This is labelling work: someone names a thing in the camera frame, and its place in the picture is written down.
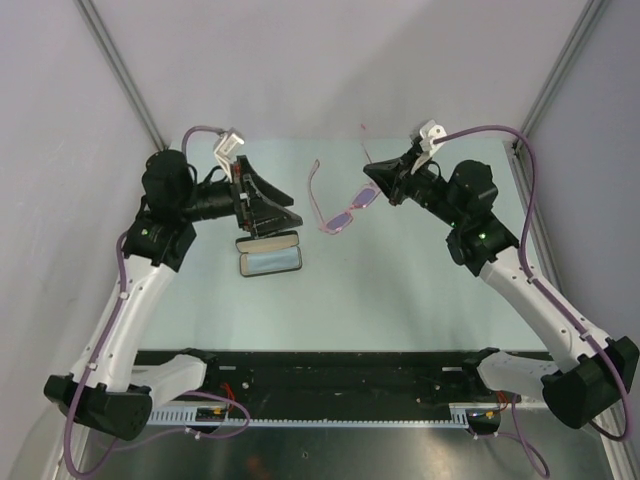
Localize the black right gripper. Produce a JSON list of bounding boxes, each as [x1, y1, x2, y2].
[[364, 146, 465, 229]]

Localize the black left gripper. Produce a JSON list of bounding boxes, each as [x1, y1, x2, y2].
[[178, 156, 302, 239]]

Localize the pink transparent sunglasses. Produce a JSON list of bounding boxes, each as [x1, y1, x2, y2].
[[306, 123, 381, 235]]

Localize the dark green glasses case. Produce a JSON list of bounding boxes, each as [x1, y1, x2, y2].
[[235, 230, 303, 278]]

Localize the light blue cleaning cloth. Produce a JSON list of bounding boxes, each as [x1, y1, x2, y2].
[[246, 250, 298, 275]]

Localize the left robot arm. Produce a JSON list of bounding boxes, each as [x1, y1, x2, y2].
[[44, 149, 303, 441]]

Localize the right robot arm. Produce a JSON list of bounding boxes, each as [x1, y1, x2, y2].
[[363, 148, 639, 429]]

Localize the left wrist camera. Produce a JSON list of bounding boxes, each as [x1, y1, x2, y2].
[[213, 129, 245, 177]]

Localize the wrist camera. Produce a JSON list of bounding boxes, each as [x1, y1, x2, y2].
[[410, 119, 447, 159], [213, 129, 245, 177]]

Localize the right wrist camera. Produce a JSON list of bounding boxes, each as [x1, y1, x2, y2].
[[410, 119, 447, 159]]

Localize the aluminium rail right edge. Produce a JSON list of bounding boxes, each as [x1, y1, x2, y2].
[[504, 140, 562, 291]]

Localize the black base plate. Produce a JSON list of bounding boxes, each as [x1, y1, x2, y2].
[[154, 348, 518, 424]]

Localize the left aluminium frame post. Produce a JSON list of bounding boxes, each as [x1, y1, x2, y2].
[[73, 0, 167, 150]]

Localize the aluminium frame post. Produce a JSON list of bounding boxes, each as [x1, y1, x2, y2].
[[521, 0, 611, 139], [73, 0, 167, 150]]

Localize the white slotted cable duct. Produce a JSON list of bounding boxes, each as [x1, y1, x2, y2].
[[149, 403, 474, 430]]

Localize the right aluminium frame post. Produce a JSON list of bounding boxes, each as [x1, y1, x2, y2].
[[521, 0, 611, 139]]

